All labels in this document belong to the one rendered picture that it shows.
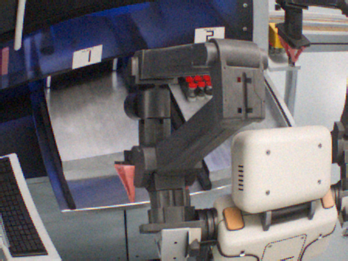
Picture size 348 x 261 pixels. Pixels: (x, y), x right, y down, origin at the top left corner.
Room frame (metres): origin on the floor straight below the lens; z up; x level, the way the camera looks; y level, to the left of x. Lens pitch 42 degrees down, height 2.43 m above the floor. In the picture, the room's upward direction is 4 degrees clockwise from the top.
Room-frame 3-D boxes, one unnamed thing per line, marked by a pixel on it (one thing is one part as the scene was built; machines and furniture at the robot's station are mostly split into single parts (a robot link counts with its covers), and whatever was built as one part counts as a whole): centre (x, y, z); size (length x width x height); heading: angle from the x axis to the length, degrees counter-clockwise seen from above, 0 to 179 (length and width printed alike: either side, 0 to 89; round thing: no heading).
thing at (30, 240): (1.40, 0.46, 0.82); 0.40 x 0.14 x 0.02; 25
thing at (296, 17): (1.74, -0.30, 1.31); 0.07 x 0.06 x 0.07; 15
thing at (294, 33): (1.74, -0.30, 1.25); 0.10 x 0.07 x 0.07; 34
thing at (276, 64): (2.09, -0.30, 0.87); 0.14 x 0.13 x 0.02; 21
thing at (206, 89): (1.85, -0.11, 0.90); 0.18 x 0.02 x 0.05; 110
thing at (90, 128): (1.73, 0.21, 0.90); 0.34 x 0.26 x 0.04; 21
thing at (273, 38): (2.05, -0.30, 1.00); 0.08 x 0.07 x 0.07; 21
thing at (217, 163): (1.74, -0.15, 0.90); 0.34 x 0.26 x 0.04; 20
